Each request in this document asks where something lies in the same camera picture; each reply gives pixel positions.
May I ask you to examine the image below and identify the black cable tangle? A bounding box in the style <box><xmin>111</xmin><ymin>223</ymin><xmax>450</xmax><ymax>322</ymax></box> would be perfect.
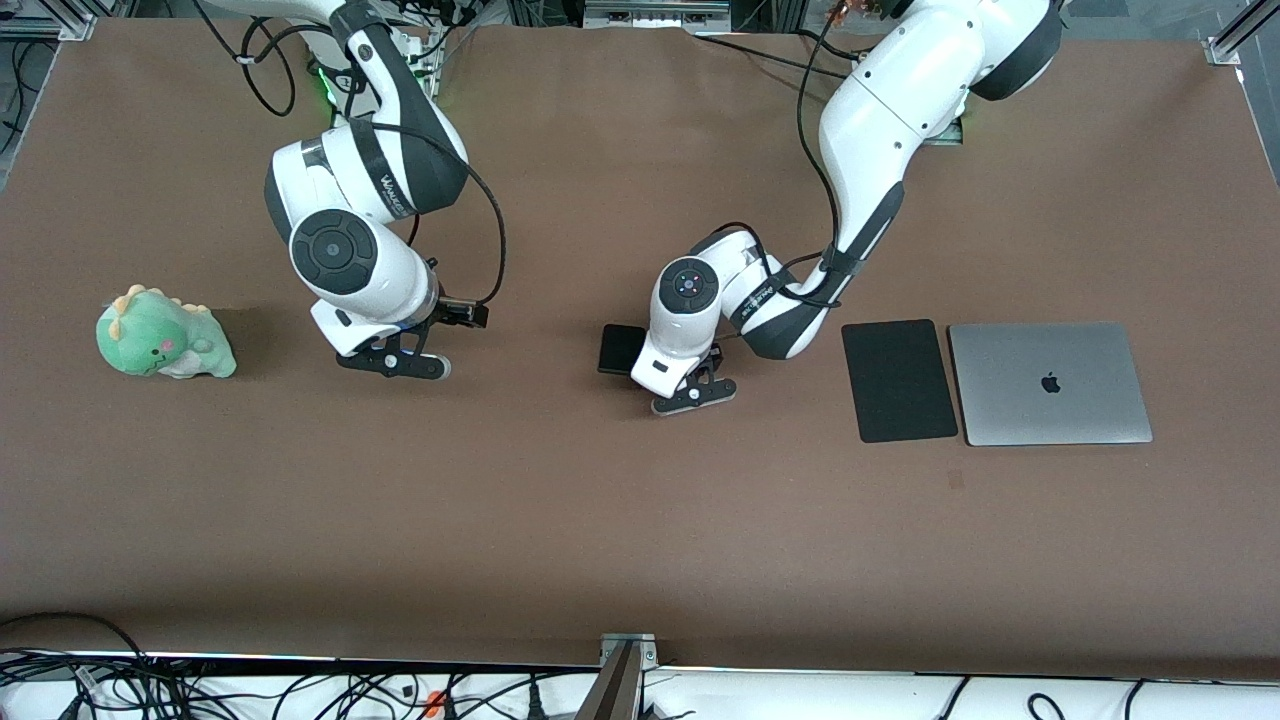
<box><xmin>0</xmin><ymin>648</ymin><xmax>601</xmax><ymax>720</ymax></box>

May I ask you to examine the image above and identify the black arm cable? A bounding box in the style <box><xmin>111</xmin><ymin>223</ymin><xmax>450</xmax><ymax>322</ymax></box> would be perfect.
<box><xmin>690</xmin><ymin>0</ymin><xmax>873</xmax><ymax>311</ymax></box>
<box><xmin>190</xmin><ymin>0</ymin><xmax>507</xmax><ymax>307</ymax></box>

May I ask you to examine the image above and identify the aluminium frame profile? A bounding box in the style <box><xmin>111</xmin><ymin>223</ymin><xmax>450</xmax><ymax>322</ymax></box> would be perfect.
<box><xmin>0</xmin><ymin>0</ymin><xmax>96</xmax><ymax>41</ymax></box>
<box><xmin>1205</xmin><ymin>0</ymin><xmax>1280</xmax><ymax>67</ymax></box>

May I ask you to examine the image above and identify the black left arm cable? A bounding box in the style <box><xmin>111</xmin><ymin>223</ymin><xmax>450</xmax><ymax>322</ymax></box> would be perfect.
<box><xmin>690</xmin><ymin>0</ymin><xmax>873</xmax><ymax>311</ymax></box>

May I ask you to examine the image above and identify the small black phone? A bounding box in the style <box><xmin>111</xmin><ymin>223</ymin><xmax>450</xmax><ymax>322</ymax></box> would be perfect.
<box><xmin>598</xmin><ymin>323</ymin><xmax>647</xmax><ymax>377</ymax></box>

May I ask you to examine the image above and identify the aluminium table edge bracket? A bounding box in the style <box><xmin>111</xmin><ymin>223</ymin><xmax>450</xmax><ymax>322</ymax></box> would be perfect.
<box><xmin>580</xmin><ymin>633</ymin><xmax>659</xmax><ymax>720</ymax></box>

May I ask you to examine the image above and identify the silver laptop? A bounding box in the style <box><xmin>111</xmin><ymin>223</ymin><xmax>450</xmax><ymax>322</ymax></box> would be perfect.
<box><xmin>948</xmin><ymin>322</ymin><xmax>1154</xmax><ymax>447</ymax></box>

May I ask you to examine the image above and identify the green dinosaur plush toy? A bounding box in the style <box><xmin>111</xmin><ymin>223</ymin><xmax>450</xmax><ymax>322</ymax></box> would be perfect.
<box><xmin>95</xmin><ymin>285</ymin><xmax>239</xmax><ymax>381</ymax></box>

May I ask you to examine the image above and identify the black mouse pad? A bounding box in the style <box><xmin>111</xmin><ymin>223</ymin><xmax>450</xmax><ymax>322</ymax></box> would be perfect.
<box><xmin>841</xmin><ymin>319</ymin><xmax>959</xmax><ymax>444</ymax></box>

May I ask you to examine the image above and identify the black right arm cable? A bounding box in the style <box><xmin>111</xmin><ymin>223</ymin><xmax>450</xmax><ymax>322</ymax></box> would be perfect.
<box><xmin>190</xmin><ymin>0</ymin><xmax>507</xmax><ymax>307</ymax></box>

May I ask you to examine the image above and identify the grey electronics box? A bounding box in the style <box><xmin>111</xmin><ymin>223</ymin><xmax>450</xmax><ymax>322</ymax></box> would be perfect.
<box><xmin>583</xmin><ymin>0</ymin><xmax>733</xmax><ymax>31</ymax></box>

